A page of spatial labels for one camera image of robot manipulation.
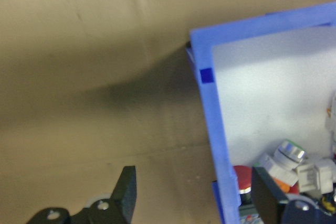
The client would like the blue plastic storage bin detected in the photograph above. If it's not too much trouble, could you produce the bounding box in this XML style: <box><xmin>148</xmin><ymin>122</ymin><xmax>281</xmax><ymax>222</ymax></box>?
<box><xmin>185</xmin><ymin>1</ymin><xmax>336</xmax><ymax>224</ymax></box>

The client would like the white push button orange block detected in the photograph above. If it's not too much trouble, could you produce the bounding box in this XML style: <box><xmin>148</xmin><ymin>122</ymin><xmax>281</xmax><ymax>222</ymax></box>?
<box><xmin>253</xmin><ymin>140</ymin><xmax>307</xmax><ymax>194</ymax></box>

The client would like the white contact block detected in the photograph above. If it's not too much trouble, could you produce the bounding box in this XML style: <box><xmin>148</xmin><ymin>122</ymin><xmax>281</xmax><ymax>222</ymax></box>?
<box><xmin>296</xmin><ymin>157</ymin><xmax>336</xmax><ymax>194</ymax></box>

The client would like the white foam pad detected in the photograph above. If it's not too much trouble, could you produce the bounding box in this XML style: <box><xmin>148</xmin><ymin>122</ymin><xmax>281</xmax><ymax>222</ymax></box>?
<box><xmin>211</xmin><ymin>26</ymin><xmax>336</xmax><ymax>167</ymax></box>

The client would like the red mushroom push button switch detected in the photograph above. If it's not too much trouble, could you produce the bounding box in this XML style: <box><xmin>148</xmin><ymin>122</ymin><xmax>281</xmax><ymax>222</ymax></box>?
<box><xmin>233</xmin><ymin>165</ymin><xmax>263</xmax><ymax>224</ymax></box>
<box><xmin>287</xmin><ymin>180</ymin><xmax>301</xmax><ymax>196</ymax></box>

